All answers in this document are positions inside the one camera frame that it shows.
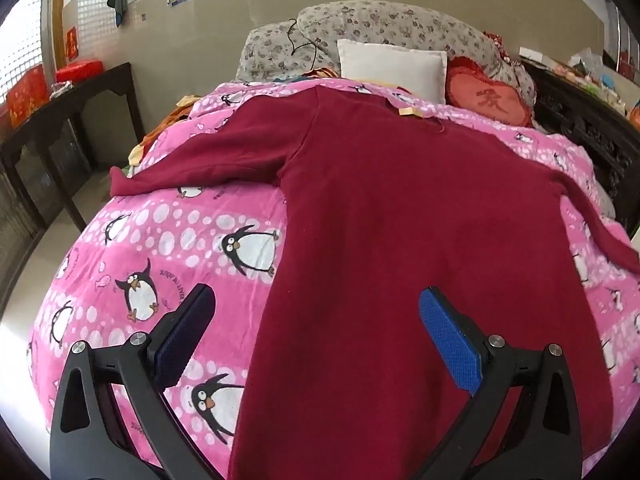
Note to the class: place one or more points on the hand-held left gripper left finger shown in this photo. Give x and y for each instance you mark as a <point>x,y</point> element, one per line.
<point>186,327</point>

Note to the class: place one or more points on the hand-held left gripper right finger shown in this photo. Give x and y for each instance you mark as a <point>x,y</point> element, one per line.
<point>447,340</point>

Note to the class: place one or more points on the dark red sweater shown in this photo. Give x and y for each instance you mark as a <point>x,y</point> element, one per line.
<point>375,210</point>

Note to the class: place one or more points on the orange and yellow clothes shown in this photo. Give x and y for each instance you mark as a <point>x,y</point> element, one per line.
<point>165,122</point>

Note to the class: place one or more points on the pink penguin print blanket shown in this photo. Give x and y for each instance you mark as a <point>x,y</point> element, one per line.
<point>150,230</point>

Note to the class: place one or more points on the dark wooden side table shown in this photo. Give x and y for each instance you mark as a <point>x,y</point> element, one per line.
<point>30,130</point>

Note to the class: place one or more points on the dark carved wooden cabinet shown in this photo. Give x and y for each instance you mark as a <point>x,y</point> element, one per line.
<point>585,125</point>

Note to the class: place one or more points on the red heart cushion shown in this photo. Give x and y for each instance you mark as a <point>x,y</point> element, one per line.
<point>470,82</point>

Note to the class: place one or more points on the orange patterned cloth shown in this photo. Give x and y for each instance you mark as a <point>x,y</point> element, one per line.
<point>305,76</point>

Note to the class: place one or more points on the small red gift box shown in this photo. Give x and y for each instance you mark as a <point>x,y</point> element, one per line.
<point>80,70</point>

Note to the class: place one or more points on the white pillow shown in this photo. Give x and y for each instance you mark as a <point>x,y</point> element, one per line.
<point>390,67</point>

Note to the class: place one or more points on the large red gift box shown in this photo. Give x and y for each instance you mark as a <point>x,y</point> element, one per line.
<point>27,97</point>

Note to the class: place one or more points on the flat white box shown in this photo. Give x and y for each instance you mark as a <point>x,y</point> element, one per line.
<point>535,53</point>

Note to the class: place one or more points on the red paper sign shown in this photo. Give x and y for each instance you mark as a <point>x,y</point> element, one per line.
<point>71,42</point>

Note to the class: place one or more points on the clear plastic bag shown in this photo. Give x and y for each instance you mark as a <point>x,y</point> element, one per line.
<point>587,62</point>

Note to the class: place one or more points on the white lattice window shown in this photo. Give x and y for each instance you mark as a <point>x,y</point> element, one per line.
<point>22,35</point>

